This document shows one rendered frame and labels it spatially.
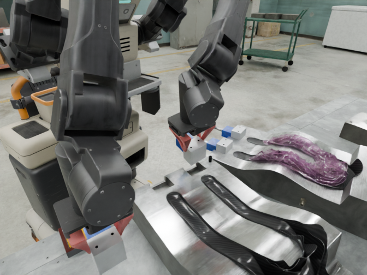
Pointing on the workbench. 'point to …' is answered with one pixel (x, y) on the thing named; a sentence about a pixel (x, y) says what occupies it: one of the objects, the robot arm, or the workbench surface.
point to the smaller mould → (355, 129)
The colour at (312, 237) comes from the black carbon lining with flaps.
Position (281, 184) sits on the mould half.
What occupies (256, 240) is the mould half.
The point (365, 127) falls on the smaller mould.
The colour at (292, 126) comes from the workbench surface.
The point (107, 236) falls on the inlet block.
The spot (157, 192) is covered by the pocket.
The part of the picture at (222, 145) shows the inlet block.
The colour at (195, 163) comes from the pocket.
